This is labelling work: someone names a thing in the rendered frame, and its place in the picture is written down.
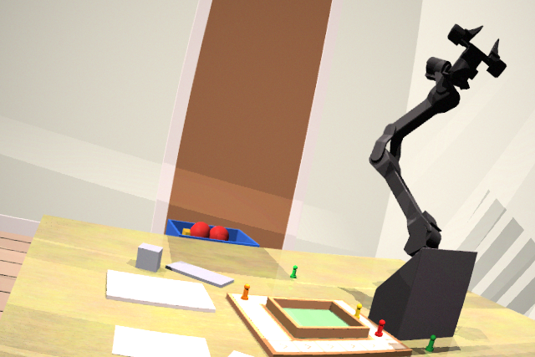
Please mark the orange game pawn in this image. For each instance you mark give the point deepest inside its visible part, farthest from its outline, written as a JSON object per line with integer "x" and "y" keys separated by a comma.
{"x": 245, "y": 292}

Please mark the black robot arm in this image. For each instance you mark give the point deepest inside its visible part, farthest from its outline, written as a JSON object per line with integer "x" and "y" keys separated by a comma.
{"x": 422, "y": 227}

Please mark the green pawn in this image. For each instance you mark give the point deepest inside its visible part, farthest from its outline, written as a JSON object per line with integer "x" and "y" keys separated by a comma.
{"x": 431, "y": 343}
{"x": 293, "y": 275}

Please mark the light grey flat bar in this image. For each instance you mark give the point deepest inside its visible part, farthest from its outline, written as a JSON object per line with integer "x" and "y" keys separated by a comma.
{"x": 201, "y": 274}

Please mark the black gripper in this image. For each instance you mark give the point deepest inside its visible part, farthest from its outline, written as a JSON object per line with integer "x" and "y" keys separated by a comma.
{"x": 473, "y": 55}

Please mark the red pawn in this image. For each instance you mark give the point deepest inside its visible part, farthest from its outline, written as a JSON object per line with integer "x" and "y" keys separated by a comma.
{"x": 379, "y": 330}

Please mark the yellow pawn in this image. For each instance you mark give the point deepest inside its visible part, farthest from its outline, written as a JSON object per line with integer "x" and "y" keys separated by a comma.
{"x": 357, "y": 311}

